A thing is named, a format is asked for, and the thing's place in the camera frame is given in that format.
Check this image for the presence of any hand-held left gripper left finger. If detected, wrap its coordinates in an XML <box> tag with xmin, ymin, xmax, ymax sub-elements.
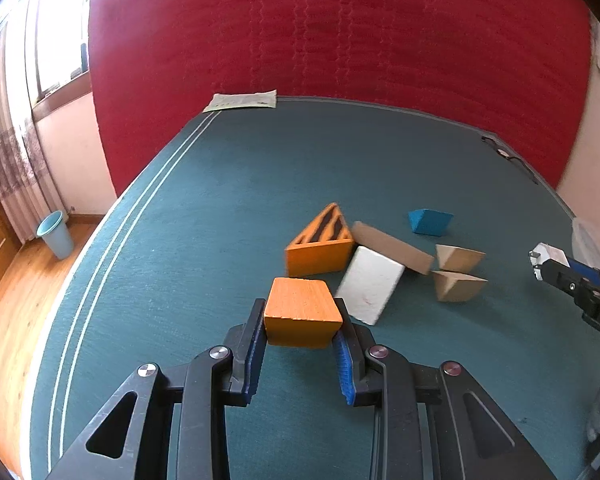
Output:
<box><xmin>45</xmin><ymin>299</ymin><xmax>268</xmax><ymax>480</ymax></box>

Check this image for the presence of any red quilted mattress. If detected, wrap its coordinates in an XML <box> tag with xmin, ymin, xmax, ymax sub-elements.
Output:
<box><xmin>87</xmin><ymin>0</ymin><xmax>596</xmax><ymax>198</ymax></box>

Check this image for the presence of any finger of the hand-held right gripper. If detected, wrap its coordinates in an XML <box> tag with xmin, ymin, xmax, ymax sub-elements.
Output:
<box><xmin>550</xmin><ymin>252</ymin><xmax>600</xmax><ymax>287</ymax></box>
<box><xmin>534</xmin><ymin>262</ymin><xmax>600</xmax><ymax>311</ymax></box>

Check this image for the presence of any tan triangular wooden block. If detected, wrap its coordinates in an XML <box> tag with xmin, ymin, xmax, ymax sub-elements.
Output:
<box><xmin>431</xmin><ymin>270</ymin><xmax>489</xmax><ymax>303</ymax></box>
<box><xmin>435</xmin><ymin>244</ymin><xmax>487</xmax><ymax>272</ymax></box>

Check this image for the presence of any window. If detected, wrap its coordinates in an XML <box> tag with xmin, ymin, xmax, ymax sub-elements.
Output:
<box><xmin>27</xmin><ymin>0</ymin><xmax>93</xmax><ymax>106</ymax></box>

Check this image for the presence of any orange black-striped wedge block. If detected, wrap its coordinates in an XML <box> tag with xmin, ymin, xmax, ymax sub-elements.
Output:
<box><xmin>285</xmin><ymin>202</ymin><xmax>356</xmax><ymax>278</ymax></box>

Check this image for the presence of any black wristwatch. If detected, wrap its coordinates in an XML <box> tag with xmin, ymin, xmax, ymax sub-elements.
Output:
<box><xmin>480</xmin><ymin>135</ymin><xmax>540</xmax><ymax>185</ymax></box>

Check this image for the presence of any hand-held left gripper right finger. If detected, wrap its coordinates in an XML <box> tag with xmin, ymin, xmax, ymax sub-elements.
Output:
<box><xmin>332</xmin><ymin>297</ymin><xmax>556</xmax><ymax>480</ymax></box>

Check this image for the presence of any patterned curtain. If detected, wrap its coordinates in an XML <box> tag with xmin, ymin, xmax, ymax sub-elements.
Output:
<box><xmin>0</xmin><ymin>0</ymin><xmax>73</xmax><ymax>243</ymax></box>

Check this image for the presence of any printed paper sheet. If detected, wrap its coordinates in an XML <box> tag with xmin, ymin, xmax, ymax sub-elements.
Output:
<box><xmin>202</xmin><ymin>89</ymin><xmax>278</xmax><ymax>113</ymax></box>

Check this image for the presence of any brown wooden block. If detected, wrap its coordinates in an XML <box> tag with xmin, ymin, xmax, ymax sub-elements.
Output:
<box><xmin>351</xmin><ymin>220</ymin><xmax>435</xmax><ymax>276</ymax></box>

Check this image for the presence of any plain orange wooden block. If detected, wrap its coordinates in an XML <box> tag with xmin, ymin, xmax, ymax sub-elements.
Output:
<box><xmin>263</xmin><ymin>277</ymin><xmax>344</xmax><ymax>350</ymax></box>

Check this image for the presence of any white rectangular block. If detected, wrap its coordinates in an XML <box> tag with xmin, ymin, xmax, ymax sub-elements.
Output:
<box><xmin>335</xmin><ymin>245</ymin><xmax>406</xmax><ymax>326</ymax></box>

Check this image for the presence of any blue wooden block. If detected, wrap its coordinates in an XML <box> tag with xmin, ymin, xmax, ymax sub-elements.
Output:
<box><xmin>408</xmin><ymin>208</ymin><xmax>454</xmax><ymax>237</ymax></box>

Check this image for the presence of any light blue waste bin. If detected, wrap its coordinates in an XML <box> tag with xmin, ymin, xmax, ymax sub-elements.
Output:
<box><xmin>35</xmin><ymin>210</ymin><xmax>75</xmax><ymax>260</ymax></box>

